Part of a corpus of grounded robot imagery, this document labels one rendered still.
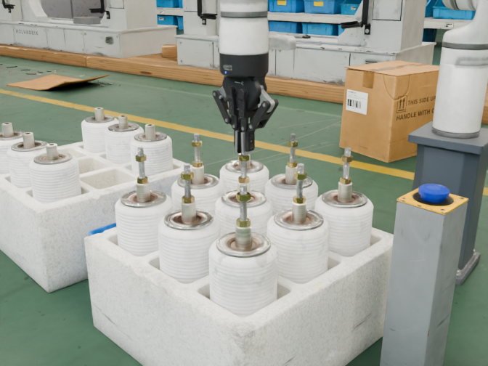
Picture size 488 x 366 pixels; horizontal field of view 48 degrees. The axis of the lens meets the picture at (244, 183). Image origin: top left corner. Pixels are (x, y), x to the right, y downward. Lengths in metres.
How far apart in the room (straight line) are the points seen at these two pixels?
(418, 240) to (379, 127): 1.20
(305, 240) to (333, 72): 2.19
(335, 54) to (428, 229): 2.23
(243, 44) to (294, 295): 0.36
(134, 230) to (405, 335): 0.44
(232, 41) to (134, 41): 3.24
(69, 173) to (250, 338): 0.59
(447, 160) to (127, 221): 0.63
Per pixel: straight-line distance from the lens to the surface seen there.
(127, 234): 0.91
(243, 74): 0.82
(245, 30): 0.81
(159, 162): 1.26
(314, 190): 0.98
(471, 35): 1.13
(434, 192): 0.77
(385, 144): 1.95
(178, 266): 0.83
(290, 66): 3.08
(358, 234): 0.91
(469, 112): 1.16
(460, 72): 1.14
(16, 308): 1.17
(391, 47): 2.87
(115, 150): 1.36
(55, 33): 4.54
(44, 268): 1.17
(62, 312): 1.13
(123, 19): 4.02
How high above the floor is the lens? 0.59
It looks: 20 degrees down
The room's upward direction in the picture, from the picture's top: straight up
